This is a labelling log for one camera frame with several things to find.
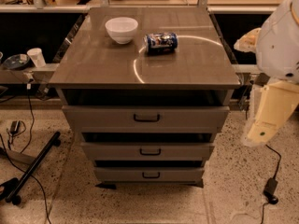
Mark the grey top drawer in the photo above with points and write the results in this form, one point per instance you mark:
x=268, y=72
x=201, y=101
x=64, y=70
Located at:
x=121, y=119

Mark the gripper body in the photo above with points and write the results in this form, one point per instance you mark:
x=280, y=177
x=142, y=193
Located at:
x=277, y=46

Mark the black power adapter left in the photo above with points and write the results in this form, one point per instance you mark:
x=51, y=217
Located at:
x=14, y=127

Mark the black power adapter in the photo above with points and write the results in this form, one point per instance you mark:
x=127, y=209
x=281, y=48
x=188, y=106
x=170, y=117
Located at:
x=14, y=127
x=269, y=191

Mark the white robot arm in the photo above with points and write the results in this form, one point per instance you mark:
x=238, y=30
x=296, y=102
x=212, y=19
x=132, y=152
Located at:
x=276, y=48

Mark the grey middle drawer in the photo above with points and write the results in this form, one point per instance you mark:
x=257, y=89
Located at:
x=147, y=151

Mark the white paper cup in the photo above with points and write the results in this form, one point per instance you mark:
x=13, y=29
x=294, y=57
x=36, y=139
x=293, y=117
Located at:
x=37, y=57

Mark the grey drawer cabinet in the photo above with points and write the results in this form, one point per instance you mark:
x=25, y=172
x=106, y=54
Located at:
x=97, y=71

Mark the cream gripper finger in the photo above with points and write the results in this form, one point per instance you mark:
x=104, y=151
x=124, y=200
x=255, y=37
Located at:
x=248, y=41

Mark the dark blue bowl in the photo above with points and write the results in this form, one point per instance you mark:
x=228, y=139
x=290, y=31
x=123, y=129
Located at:
x=16, y=62

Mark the grey drawer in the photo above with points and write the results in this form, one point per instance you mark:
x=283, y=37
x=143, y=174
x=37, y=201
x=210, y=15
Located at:
x=121, y=119
x=116, y=175
x=147, y=151

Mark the black power adapter right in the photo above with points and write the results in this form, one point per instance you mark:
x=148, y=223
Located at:
x=269, y=191

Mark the grey bottom drawer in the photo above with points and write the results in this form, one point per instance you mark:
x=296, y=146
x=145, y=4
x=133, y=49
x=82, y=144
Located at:
x=116, y=175

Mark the blue soda can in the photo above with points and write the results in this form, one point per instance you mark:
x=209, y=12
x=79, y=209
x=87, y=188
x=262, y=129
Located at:
x=160, y=42

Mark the white ceramic bowl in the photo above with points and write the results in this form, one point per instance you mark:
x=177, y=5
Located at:
x=122, y=29

